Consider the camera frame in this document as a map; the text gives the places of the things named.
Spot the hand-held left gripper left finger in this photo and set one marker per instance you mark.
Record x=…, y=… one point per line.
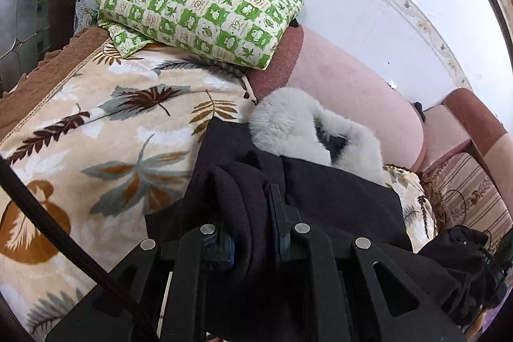
x=222, y=250

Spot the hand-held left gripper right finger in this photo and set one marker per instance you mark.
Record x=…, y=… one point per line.
x=280, y=224

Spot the black coat with fur collar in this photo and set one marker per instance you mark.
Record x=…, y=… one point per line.
x=304, y=205

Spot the striped sofa cushion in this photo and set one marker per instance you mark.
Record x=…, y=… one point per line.
x=469, y=189

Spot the leaf print blanket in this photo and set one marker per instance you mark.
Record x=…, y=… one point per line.
x=100, y=141

